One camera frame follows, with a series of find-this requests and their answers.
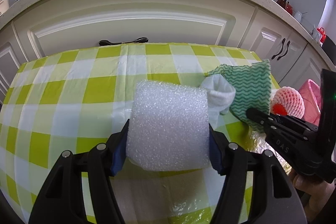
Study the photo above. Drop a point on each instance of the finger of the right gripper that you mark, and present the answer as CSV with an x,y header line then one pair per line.
x,y
260,117

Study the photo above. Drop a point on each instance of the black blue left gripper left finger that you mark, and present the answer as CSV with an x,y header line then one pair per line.
x,y
61,199

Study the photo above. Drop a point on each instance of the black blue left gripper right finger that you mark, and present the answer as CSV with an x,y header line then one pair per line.
x,y
274,199

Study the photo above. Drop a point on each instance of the white foam packing sheet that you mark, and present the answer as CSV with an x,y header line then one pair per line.
x,y
168,127

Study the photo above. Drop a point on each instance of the pink lined trash bin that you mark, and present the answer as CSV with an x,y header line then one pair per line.
x,y
311,95

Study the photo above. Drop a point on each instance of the white kitchen cabinets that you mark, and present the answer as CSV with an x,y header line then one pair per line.
x,y
53,26

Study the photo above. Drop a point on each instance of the person's right hand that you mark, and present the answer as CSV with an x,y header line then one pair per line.
x,y
321,205

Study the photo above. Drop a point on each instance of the red fruit in foam net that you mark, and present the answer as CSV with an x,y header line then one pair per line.
x,y
287,101

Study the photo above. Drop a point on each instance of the green wavy dishcloth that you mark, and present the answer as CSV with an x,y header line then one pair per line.
x,y
253,87

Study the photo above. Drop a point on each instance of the white crumpled tissue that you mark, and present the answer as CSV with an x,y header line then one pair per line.
x,y
220,95

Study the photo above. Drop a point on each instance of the green white checkered tablecloth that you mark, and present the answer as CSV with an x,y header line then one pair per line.
x,y
75,99

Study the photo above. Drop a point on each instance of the red small container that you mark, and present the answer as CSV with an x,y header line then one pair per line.
x,y
321,30

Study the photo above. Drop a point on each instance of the white cup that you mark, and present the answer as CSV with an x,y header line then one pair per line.
x,y
298,16

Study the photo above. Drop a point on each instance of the black cabinet handle right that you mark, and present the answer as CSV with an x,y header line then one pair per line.
x,y
283,53

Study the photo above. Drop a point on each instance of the black drawer handle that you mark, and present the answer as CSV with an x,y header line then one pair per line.
x,y
103,43

